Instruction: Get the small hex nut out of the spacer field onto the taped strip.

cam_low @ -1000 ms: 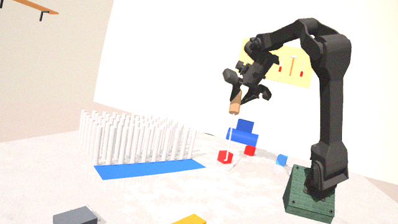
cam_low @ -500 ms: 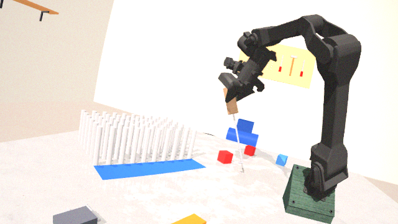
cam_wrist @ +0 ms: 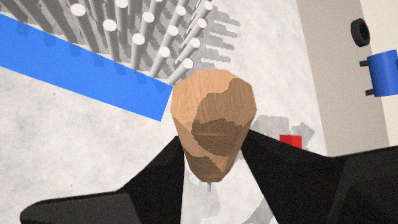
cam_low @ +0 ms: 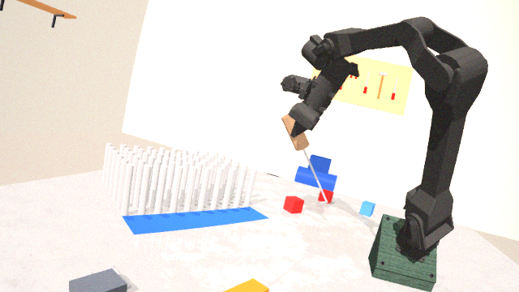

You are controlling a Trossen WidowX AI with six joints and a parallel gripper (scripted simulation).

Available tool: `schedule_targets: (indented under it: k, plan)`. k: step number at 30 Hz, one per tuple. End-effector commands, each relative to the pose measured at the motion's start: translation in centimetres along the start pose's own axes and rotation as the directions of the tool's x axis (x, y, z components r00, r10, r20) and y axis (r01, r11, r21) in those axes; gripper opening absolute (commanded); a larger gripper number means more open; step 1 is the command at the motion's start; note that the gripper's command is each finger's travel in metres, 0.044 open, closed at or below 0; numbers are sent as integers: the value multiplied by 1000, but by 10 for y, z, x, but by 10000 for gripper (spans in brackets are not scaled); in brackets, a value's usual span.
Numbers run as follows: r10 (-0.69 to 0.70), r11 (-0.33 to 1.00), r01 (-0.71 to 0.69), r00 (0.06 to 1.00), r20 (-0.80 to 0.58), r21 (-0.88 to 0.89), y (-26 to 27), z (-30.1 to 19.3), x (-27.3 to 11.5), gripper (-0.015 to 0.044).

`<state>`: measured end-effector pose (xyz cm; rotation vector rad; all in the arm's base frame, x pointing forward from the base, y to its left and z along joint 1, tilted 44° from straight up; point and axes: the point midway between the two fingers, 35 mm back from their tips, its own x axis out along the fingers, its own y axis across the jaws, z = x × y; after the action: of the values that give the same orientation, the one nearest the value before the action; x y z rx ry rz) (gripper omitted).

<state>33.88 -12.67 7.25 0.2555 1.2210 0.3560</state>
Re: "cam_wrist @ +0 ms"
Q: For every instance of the red cube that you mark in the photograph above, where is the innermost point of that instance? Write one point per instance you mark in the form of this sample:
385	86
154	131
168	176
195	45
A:
292	140

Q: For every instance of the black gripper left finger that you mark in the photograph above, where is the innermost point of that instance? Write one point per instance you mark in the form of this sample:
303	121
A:
153	196

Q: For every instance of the blue flat strip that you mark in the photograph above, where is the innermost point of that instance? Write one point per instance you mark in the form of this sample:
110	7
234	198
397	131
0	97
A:
36	54

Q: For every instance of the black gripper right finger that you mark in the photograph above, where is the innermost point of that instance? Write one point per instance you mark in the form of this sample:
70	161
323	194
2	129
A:
303	187

